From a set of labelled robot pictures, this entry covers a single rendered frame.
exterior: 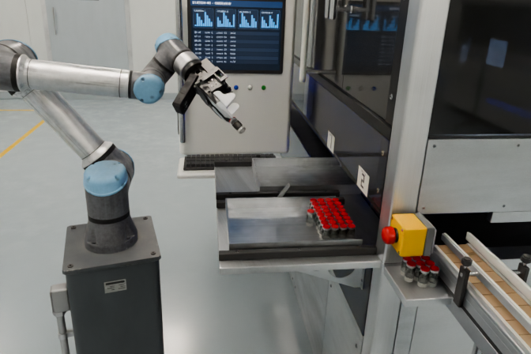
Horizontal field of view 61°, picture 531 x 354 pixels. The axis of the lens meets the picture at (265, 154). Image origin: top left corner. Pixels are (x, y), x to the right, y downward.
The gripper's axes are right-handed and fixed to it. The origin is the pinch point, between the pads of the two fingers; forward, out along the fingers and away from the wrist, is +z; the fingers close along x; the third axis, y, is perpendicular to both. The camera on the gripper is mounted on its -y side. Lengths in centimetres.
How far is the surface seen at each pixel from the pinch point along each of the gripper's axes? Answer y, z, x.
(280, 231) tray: -6.4, 25.8, 20.9
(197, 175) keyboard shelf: -12, -27, 61
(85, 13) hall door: 24, -464, 305
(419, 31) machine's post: 36, 27, -25
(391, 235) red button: 9, 49, 1
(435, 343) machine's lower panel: 8, 72, 39
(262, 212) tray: -6.0, 16.1, 27.2
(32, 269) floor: -112, -84, 134
